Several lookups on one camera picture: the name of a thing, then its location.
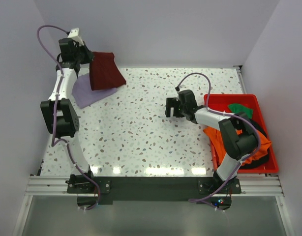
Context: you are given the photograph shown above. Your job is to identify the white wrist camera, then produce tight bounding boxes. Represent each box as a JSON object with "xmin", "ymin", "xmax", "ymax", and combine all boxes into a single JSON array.
[
  {"xmin": 67, "ymin": 28, "xmax": 84, "ymax": 46},
  {"xmin": 175, "ymin": 85, "xmax": 185, "ymax": 93}
]

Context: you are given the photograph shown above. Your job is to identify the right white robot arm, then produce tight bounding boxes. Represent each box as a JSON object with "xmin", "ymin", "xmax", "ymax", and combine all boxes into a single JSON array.
[{"xmin": 165, "ymin": 89, "xmax": 261, "ymax": 193}]

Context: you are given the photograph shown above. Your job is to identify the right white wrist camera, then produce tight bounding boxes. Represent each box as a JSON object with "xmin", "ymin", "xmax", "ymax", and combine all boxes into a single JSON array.
[{"xmin": 175, "ymin": 85, "xmax": 185, "ymax": 93}]

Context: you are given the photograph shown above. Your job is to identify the red plastic bin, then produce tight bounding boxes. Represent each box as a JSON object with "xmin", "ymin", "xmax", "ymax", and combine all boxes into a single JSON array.
[{"xmin": 209, "ymin": 94, "xmax": 279, "ymax": 174}]

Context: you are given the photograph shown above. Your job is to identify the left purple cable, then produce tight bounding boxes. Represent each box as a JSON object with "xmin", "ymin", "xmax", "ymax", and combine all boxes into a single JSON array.
[{"xmin": 36, "ymin": 25, "xmax": 101, "ymax": 211}]

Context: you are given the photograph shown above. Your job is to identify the black t shirt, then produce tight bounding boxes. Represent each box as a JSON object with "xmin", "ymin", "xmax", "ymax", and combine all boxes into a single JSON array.
[{"xmin": 240, "ymin": 119, "xmax": 272, "ymax": 170}]

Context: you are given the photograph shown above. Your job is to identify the green t shirt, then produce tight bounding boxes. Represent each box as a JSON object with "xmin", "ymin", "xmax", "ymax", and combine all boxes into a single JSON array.
[{"xmin": 227, "ymin": 103, "xmax": 253, "ymax": 119}]

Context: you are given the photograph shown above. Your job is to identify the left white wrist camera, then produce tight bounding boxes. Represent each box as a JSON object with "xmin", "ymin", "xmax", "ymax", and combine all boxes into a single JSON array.
[{"xmin": 67, "ymin": 28, "xmax": 84, "ymax": 46}]

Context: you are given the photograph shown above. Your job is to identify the orange t shirt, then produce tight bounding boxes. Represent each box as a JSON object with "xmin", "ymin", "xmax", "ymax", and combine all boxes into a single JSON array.
[{"xmin": 203, "ymin": 125, "xmax": 272, "ymax": 168}]

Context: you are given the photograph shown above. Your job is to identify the folded lilac t shirt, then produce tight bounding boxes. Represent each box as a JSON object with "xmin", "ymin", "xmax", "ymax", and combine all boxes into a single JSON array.
[{"xmin": 72, "ymin": 73, "xmax": 117, "ymax": 109}]

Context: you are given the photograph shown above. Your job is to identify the maroon t shirt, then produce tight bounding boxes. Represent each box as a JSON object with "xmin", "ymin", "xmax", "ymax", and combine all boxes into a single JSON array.
[{"xmin": 89, "ymin": 52, "xmax": 126, "ymax": 90}]

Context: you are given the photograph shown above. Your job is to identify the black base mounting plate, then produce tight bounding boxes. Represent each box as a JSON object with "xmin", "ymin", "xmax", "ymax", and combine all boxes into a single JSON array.
[{"xmin": 65, "ymin": 175, "xmax": 242, "ymax": 206}]

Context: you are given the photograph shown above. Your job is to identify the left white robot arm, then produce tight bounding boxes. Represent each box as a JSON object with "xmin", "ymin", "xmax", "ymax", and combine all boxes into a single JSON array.
[{"xmin": 40, "ymin": 37, "xmax": 96, "ymax": 194}]

